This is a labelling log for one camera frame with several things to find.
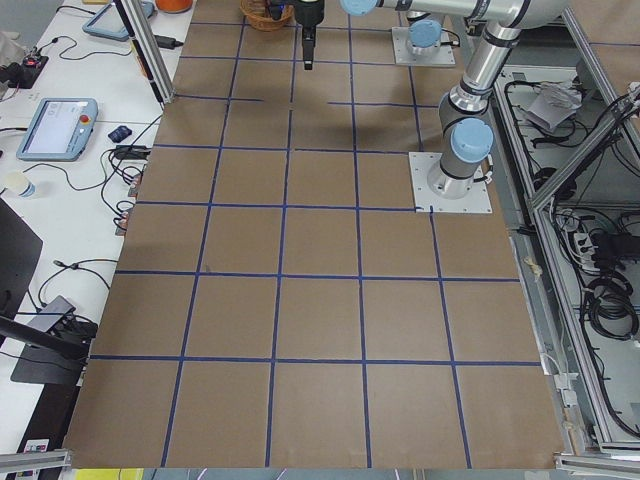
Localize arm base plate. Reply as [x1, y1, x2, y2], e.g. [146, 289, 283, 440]
[408, 152, 493, 214]
[391, 27, 456, 68]

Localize far blue teach pendant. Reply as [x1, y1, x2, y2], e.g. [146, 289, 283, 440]
[82, 2, 133, 42]

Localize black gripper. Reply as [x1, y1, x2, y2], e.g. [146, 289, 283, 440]
[267, 0, 293, 21]
[294, 0, 325, 69]

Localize black power adapter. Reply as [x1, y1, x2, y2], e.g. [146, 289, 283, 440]
[154, 35, 184, 50]

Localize white paper cup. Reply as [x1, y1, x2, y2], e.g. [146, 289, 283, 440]
[4, 171, 36, 198]

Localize blue teach pendant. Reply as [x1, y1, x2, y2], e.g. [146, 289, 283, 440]
[16, 98, 99, 162]
[82, 2, 133, 42]

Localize near blue teach pendant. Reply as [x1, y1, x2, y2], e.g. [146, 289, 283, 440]
[16, 98, 99, 162]

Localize orange cylinder container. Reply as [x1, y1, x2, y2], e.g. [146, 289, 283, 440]
[155, 0, 193, 14]

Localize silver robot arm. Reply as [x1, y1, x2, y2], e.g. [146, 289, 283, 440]
[265, 1, 443, 55]
[340, 0, 568, 200]

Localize aluminium frame post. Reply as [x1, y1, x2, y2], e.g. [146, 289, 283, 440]
[114, 0, 175, 105]

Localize small dark blue device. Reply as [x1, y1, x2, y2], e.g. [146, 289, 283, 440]
[108, 125, 132, 144]

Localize brown wicker basket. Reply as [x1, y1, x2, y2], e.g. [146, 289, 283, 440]
[240, 0, 294, 32]

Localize black monitor stand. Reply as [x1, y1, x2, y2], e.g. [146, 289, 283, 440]
[1, 203, 97, 386]

